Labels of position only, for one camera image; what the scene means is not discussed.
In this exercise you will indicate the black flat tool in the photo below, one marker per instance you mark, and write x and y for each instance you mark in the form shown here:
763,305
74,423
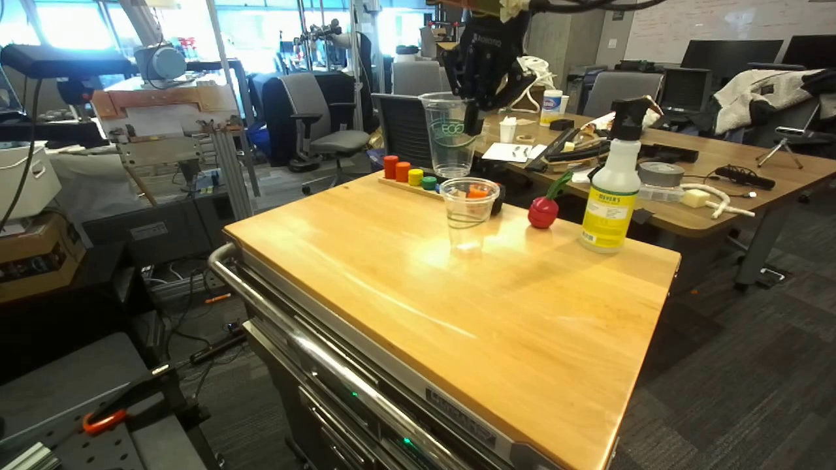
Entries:
746,175

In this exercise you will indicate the white paper cup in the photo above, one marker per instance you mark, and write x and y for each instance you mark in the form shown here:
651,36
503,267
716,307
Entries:
509,130

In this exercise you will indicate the red toy pepper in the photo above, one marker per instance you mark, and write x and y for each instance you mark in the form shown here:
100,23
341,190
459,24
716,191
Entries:
545,213

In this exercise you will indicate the grey tape roll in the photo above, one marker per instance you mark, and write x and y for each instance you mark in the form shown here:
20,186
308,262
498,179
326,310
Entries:
663,173

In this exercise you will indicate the tan box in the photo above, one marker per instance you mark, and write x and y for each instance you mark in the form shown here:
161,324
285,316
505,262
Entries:
161,106

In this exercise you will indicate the clear plastic cup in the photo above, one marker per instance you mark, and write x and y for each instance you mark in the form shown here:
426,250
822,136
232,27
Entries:
471,200
469,235
449,144

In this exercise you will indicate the black computer monitor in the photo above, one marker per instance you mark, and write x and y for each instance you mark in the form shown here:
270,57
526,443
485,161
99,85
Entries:
686,89
732,54
810,51

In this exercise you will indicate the grey round device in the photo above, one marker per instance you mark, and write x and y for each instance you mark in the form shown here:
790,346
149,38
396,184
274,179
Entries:
161,62

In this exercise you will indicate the grey perforated breadboard plate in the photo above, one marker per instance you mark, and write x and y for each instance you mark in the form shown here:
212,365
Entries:
61,382

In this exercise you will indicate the orange cup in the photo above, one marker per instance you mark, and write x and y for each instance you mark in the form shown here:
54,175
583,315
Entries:
403,173

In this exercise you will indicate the grey office chair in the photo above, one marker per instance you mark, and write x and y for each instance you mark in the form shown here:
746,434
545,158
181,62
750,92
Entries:
305,106
420,76
624,92

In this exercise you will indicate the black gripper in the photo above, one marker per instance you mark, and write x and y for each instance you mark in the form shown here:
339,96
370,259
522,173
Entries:
492,62

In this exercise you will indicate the yellow label spray bottle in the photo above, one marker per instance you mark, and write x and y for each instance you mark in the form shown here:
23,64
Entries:
609,209

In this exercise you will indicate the green toy peg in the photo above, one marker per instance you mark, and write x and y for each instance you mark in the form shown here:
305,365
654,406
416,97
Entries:
429,184

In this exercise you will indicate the white machine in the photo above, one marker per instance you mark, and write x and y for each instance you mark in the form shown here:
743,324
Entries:
28,184

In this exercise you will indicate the cardboard box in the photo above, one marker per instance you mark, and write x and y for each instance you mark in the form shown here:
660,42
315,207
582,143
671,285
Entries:
40,258

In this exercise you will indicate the long black bar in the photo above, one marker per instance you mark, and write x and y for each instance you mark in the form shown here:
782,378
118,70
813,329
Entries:
565,149

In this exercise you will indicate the red cup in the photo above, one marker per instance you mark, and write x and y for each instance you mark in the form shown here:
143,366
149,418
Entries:
391,165

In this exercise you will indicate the orange clamp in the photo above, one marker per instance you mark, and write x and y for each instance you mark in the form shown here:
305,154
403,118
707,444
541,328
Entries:
104,421

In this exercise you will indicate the yellow toy peg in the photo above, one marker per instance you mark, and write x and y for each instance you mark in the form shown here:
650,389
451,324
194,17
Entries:
416,179

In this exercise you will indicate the white papers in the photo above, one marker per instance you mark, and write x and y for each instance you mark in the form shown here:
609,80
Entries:
513,153

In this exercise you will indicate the long wooden desk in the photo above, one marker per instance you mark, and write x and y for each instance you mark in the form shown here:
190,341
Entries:
807,179

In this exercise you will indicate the small tripod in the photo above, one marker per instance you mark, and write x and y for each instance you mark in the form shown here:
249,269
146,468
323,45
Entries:
782,149

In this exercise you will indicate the white canister blue label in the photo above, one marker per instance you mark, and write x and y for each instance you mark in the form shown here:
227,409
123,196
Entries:
552,106

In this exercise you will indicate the dark mesh chair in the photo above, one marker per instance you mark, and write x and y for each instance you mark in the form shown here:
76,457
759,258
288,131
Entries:
403,131

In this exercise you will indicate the steel tool cart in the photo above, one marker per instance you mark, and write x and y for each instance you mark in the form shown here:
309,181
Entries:
348,409

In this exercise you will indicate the white jacket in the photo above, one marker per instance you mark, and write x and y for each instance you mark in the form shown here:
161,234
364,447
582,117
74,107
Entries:
766,92

